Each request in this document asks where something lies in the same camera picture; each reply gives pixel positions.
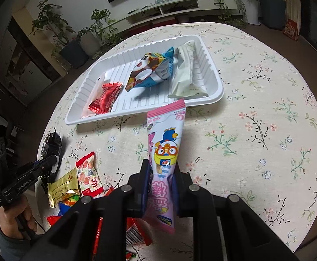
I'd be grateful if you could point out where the person's left hand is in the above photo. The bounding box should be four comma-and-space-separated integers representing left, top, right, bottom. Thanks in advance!
0, 196, 37, 240

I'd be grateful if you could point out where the tall plant in dark pot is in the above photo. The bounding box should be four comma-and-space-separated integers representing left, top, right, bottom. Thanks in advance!
32, 0, 90, 68

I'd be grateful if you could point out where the black snack packet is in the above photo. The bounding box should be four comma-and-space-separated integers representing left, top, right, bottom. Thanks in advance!
40, 132, 62, 191

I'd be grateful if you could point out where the trailing green plant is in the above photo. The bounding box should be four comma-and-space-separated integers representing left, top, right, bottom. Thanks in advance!
90, 9, 126, 47

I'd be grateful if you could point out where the light wooden panel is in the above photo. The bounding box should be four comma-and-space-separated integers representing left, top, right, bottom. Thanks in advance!
279, 0, 302, 28

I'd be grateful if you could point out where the blue cake snack packet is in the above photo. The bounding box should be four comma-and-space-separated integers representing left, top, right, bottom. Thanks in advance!
57, 202, 72, 216

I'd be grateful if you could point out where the red foil snack packet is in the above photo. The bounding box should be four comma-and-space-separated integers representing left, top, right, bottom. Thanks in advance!
89, 83, 122, 114

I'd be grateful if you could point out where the red crinkled snack bag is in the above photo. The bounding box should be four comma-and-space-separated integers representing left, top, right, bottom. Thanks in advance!
47, 186, 152, 261

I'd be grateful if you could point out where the bushy plant in white pot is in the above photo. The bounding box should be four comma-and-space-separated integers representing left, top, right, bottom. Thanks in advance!
229, 0, 259, 25

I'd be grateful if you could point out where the white snack bag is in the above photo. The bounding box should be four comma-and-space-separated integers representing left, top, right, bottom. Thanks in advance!
167, 40, 209, 99

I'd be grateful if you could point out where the clear pink snack packet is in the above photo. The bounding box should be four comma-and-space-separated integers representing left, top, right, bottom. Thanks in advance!
81, 80, 105, 119

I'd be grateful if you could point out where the orange snack packet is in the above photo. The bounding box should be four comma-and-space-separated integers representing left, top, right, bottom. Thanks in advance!
58, 193, 80, 210

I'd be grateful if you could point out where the white plastic tray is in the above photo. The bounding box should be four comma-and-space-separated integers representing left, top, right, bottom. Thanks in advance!
65, 35, 224, 125

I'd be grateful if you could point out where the panda print snack packet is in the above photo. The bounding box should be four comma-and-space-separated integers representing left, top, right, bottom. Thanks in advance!
125, 47, 175, 91

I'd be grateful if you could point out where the pink cartoon snack packet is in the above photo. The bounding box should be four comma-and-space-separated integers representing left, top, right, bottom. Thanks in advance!
142, 99, 186, 236

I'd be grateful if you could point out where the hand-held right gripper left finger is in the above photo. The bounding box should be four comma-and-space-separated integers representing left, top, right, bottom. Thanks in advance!
35, 159, 152, 261

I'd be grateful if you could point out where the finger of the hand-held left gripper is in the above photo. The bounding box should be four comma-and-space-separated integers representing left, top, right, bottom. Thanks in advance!
25, 155, 59, 179

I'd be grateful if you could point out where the small plant in grey pot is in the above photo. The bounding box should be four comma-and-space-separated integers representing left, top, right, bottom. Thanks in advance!
77, 27, 102, 57

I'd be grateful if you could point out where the person's left forearm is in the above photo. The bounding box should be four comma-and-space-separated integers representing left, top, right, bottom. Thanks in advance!
0, 226, 39, 261

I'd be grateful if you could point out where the strawberry print snack packet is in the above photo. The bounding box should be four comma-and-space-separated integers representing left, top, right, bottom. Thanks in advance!
75, 152, 104, 197

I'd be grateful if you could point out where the large-leaved plant in dark pot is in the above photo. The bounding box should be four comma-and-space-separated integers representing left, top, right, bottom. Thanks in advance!
256, 0, 287, 30

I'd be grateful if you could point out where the gold snack packet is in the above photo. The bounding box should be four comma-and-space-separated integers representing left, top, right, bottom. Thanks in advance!
48, 167, 81, 208

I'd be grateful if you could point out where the round floral tablecloth table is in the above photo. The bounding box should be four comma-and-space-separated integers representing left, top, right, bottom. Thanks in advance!
0, 22, 317, 261

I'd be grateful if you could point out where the white television cabinet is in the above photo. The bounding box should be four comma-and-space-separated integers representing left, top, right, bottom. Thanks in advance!
110, 0, 243, 29

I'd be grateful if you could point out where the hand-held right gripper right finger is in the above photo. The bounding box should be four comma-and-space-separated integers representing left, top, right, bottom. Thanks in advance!
173, 166, 300, 261

